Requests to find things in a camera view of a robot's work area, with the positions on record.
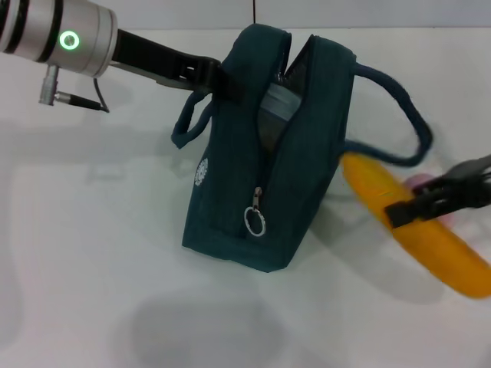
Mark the dark teal fabric bag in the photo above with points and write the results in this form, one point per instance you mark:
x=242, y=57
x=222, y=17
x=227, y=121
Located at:
x=307, y=172

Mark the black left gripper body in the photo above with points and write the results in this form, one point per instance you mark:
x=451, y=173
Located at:
x=165, y=65

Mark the yellow banana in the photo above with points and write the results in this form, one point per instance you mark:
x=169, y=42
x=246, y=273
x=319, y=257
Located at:
x=433, y=245

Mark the pink round fruit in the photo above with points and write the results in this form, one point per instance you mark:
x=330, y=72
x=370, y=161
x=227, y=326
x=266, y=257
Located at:
x=420, y=180

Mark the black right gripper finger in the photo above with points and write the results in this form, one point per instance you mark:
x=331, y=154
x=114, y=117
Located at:
x=426, y=207
x=460, y=170

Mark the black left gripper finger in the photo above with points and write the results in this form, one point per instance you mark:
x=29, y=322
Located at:
x=232, y=90

